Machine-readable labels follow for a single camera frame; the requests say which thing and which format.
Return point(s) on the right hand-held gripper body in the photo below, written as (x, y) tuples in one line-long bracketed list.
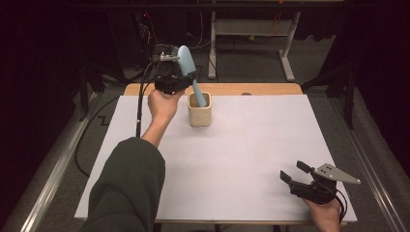
[(316, 193)]

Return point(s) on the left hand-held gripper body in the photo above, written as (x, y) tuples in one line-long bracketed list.
[(169, 84)]

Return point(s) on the light blue rice paddle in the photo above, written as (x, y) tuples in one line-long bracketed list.
[(186, 63)]

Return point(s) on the beige square cup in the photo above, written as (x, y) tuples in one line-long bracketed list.
[(199, 117)]

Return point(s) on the person's left hand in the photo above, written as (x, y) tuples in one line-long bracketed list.
[(162, 106)]

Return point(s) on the person's right hand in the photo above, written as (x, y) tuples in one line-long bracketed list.
[(327, 216)]

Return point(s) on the white table mat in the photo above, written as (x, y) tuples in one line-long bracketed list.
[(225, 174)]

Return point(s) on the wooden table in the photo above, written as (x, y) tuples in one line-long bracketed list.
[(257, 89)]

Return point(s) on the small yellow-green ball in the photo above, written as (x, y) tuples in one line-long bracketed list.
[(251, 37)]

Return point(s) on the white metal stand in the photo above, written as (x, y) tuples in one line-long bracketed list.
[(251, 27)]

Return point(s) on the dark metal stand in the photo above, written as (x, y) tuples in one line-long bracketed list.
[(84, 93), (349, 96)]

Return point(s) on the aluminium floor rail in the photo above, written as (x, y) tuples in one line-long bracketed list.
[(370, 174), (54, 180)]

